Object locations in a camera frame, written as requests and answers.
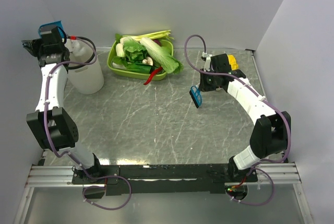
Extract blue dustpan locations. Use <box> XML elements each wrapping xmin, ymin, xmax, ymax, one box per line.
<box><xmin>38</xmin><ymin>20</ymin><xmax>67</xmax><ymax>42</ymax></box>

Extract blue hand brush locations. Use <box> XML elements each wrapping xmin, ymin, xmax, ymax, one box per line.
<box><xmin>189</xmin><ymin>86</ymin><xmax>202</xmax><ymax>108</ymax></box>

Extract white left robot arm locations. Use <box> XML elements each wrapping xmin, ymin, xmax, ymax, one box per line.
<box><xmin>22</xmin><ymin>24</ymin><xmax>103</xmax><ymax>183</ymax></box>

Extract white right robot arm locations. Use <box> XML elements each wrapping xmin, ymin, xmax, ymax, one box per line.
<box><xmin>195</xmin><ymin>52</ymin><xmax>291</xmax><ymax>181</ymax></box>

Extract yellow napa cabbage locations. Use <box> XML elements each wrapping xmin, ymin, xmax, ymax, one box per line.
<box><xmin>228</xmin><ymin>54</ymin><xmax>239</xmax><ymax>70</ymax></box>

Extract white bin with black rim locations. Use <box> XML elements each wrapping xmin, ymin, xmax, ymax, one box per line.
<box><xmin>68</xmin><ymin>39</ymin><xmax>104</xmax><ymax>95</ymax></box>

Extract red chili pepper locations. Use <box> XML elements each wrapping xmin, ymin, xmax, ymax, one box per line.
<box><xmin>143</xmin><ymin>66</ymin><xmax>163</xmax><ymax>86</ymax></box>

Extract mushroom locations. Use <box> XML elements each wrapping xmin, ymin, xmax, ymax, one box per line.
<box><xmin>142</xmin><ymin>56</ymin><xmax>154</xmax><ymax>66</ymax></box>

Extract yellow-green celery stalks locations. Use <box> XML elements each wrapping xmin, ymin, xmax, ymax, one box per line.
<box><xmin>123</xmin><ymin>30</ymin><xmax>174</xmax><ymax>41</ymax></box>

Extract white radish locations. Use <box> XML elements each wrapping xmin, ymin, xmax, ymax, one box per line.
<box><xmin>115</xmin><ymin>43</ymin><xmax>126</xmax><ymax>58</ymax></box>

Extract green vegetable basket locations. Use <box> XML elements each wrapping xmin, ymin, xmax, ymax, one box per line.
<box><xmin>106</xmin><ymin>39</ymin><xmax>174</xmax><ymax>80</ymax></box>

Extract green lettuce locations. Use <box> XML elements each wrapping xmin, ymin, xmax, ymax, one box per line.
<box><xmin>123</xmin><ymin>37</ymin><xmax>147</xmax><ymax>63</ymax></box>

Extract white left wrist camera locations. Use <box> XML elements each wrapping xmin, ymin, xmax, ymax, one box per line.
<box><xmin>65</xmin><ymin>39</ymin><xmax>87</xmax><ymax>57</ymax></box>

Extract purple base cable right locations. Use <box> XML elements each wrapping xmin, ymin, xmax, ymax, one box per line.
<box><xmin>225</xmin><ymin>167</ymin><xmax>275</xmax><ymax>207</ymax></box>

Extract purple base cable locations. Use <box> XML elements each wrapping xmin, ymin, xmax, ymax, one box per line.
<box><xmin>82</xmin><ymin>175</ymin><xmax>132</xmax><ymax>211</ymax></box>
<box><xmin>225</xmin><ymin>167</ymin><xmax>275</xmax><ymax>207</ymax></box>

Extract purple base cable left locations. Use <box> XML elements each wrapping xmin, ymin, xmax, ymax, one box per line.
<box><xmin>82</xmin><ymin>175</ymin><xmax>132</xmax><ymax>211</ymax></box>

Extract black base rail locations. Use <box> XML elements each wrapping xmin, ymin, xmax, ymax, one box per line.
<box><xmin>72</xmin><ymin>163</ymin><xmax>258</xmax><ymax>196</ymax></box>

